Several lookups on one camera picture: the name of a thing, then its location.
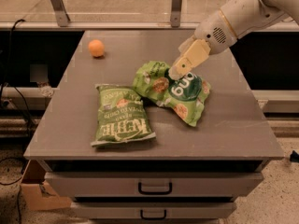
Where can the lower grey drawer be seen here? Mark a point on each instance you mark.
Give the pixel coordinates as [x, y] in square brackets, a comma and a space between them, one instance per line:
[174, 210]

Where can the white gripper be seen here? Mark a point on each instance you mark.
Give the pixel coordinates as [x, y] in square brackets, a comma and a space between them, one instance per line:
[212, 34]

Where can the green jalapeno Kettle chip bag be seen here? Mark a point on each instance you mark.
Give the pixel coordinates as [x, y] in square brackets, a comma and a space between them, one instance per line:
[121, 117]

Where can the metal railing bracket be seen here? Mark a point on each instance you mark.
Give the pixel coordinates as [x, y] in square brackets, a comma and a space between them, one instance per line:
[60, 12]
[175, 14]

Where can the left metal railing bracket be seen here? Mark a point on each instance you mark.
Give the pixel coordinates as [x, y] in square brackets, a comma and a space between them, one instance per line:
[60, 12]

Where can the green rice chip bag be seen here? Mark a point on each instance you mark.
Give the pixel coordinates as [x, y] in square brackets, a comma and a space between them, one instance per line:
[186, 96]

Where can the middle metal railing bracket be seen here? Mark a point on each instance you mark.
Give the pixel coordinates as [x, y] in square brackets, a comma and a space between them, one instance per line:
[175, 14]

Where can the black upper drawer handle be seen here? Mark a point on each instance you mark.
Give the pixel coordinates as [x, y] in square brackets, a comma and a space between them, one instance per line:
[155, 190]

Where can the black lower drawer handle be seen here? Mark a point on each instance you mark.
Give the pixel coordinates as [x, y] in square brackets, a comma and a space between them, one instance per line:
[153, 214]

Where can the grey drawer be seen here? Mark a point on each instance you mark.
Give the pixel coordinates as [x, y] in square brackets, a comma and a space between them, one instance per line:
[102, 184]
[174, 210]

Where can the upper grey drawer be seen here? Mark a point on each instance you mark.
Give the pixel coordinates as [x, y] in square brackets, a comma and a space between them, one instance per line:
[102, 184]

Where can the black object on floor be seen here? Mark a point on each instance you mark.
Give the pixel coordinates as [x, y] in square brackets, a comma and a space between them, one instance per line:
[294, 157]

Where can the cardboard box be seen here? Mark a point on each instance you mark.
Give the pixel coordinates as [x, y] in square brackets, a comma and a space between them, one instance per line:
[37, 192]

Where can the orange fruit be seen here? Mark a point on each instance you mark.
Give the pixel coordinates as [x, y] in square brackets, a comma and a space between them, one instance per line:
[96, 48]

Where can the black drawer handle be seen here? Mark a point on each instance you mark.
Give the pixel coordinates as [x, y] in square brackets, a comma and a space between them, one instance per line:
[153, 214]
[155, 190]

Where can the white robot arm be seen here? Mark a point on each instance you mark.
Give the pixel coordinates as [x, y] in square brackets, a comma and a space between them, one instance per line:
[246, 16]

